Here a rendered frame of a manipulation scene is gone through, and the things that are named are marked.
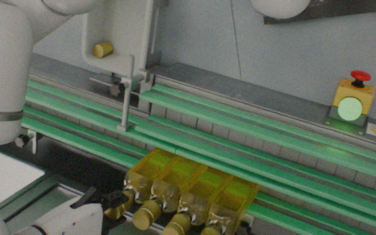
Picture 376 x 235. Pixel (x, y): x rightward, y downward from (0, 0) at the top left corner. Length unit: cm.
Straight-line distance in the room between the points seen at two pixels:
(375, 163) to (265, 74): 32
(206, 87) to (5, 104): 51
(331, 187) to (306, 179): 5
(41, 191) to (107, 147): 17
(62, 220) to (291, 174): 44
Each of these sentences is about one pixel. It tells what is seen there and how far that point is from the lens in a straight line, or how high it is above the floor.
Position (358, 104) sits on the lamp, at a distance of 92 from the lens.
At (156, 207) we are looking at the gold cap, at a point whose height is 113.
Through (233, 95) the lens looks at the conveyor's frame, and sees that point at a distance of 95.
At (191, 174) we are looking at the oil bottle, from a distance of 88.
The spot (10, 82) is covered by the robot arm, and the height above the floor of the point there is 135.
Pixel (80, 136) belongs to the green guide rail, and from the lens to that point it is 110.
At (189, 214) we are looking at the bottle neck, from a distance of 81.
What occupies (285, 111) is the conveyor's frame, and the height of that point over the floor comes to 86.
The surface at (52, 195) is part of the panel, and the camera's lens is 106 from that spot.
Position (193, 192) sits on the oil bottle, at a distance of 84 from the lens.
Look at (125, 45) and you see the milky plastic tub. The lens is 115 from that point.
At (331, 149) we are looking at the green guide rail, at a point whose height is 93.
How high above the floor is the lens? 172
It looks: 59 degrees down
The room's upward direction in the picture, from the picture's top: 130 degrees counter-clockwise
